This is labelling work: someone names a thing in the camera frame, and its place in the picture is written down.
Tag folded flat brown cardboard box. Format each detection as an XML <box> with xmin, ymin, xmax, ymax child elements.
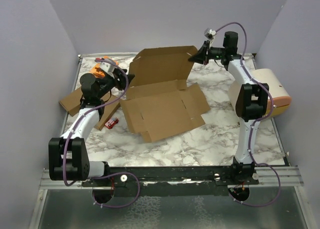
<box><xmin>94</xmin><ymin>100</ymin><xmax>120</xmax><ymax>131</ymax></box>

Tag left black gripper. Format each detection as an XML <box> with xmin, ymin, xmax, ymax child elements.
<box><xmin>96</xmin><ymin>67</ymin><xmax>134</xmax><ymax>99</ymax></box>

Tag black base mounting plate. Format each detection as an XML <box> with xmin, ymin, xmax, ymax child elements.
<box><xmin>80</xmin><ymin>166</ymin><xmax>259</xmax><ymax>202</ymax></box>

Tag aluminium rail frame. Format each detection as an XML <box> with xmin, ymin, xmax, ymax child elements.
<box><xmin>32</xmin><ymin>62</ymin><xmax>307</xmax><ymax>229</ymax></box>

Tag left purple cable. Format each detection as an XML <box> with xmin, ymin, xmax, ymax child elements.
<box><xmin>61</xmin><ymin>71</ymin><xmax>141</xmax><ymax>210</ymax></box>

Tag cream toy bread bin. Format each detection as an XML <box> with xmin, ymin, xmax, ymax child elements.
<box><xmin>227</xmin><ymin>68</ymin><xmax>292</xmax><ymax>118</ymax></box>

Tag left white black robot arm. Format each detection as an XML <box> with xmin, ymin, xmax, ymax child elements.
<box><xmin>48</xmin><ymin>64</ymin><xmax>135</xmax><ymax>187</ymax></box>

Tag brown cardboard box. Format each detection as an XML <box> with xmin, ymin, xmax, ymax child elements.
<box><xmin>120</xmin><ymin>45</ymin><xmax>210</xmax><ymax>143</ymax></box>
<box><xmin>59</xmin><ymin>87</ymin><xmax>83</xmax><ymax>117</ymax></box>
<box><xmin>94</xmin><ymin>100</ymin><xmax>120</xmax><ymax>131</ymax></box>

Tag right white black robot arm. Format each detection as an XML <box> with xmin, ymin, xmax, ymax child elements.
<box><xmin>188</xmin><ymin>29</ymin><xmax>269</xmax><ymax>185</ymax></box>

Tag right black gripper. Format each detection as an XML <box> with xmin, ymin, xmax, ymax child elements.
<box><xmin>187</xmin><ymin>41</ymin><xmax>225</xmax><ymax>66</ymax></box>

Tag small red toy car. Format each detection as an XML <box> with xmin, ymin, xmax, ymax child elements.
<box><xmin>104</xmin><ymin>117</ymin><xmax>119</xmax><ymax>130</ymax></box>

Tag purple cable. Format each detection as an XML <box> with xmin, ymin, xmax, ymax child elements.
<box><xmin>61</xmin><ymin>71</ymin><xmax>141</xmax><ymax>210</ymax></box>
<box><xmin>214</xmin><ymin>22</ymin><xmax>282</xmax><ymax>207</ymax></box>

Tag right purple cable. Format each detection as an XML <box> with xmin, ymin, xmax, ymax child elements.
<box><xmin>214</xmin><ymin>22</ymin><xmax>282</xmax><ymax>207</ymax></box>

